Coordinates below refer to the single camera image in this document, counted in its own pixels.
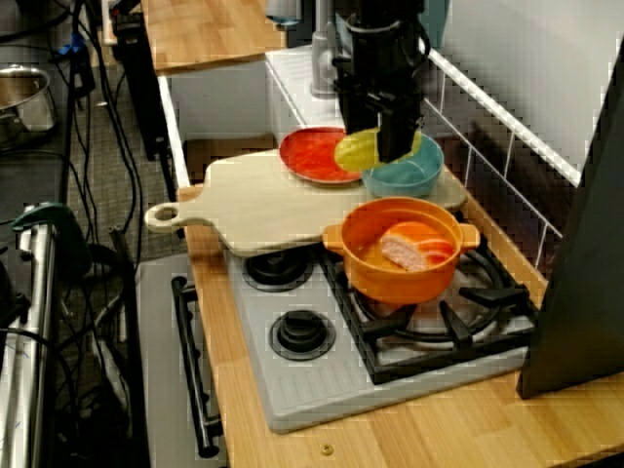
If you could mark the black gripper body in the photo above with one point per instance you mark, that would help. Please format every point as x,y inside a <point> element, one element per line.
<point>380,68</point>

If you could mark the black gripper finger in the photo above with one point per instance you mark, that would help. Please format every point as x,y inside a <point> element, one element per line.
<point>360,117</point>
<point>400,131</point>

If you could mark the yellow toy corn cob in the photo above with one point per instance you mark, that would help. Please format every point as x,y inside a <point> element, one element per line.
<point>356,151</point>

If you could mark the light blue plastic bowl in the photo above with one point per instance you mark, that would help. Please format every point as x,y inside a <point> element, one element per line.
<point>404,180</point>

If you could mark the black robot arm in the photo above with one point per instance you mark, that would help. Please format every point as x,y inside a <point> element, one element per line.
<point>385,14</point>

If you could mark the grey toy faucet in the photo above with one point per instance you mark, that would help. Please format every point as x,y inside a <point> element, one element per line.
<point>324,63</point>

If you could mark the red plate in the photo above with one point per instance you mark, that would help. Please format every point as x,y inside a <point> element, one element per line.
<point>312,156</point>

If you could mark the teal box appliance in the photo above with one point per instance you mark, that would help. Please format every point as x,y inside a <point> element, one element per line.
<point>436,19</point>

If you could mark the dark tiled backsplash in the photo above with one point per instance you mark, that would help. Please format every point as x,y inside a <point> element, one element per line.
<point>492,161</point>

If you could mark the toy salmon sushi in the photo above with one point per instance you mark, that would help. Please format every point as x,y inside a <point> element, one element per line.
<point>404,251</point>

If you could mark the white toy sink unit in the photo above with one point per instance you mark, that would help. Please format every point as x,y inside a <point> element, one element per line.
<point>214,97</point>

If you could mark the orange toy pot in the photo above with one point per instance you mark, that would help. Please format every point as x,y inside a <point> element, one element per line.
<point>400,285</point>

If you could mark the black stove knob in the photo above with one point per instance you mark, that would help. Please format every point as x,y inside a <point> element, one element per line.
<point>302,334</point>
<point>278,273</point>

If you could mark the black burner grate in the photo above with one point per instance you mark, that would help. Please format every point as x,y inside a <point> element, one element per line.
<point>492,295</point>

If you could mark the black upright bar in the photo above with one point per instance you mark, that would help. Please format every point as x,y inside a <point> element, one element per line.
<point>141,88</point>

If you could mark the black slanted side panel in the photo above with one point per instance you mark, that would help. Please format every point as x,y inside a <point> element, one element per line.
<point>580,292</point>

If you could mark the grey toy stove top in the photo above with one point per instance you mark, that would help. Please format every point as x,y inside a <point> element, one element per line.
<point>312,390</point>

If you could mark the white toy oven front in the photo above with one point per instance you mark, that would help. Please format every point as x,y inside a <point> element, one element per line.
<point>156,341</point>

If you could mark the brass counter screw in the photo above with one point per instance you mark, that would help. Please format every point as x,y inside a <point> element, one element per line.
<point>325,448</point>

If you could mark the green clamp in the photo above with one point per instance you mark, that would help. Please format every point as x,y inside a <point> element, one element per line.
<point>49,214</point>

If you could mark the steel cooking pot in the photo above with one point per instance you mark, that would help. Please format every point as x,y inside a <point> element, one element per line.
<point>24,107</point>

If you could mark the white backsplash rail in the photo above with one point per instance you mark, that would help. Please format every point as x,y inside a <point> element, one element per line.
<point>487,102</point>

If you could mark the aluminium profile rail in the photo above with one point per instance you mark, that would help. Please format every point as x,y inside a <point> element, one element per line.
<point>29,341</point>

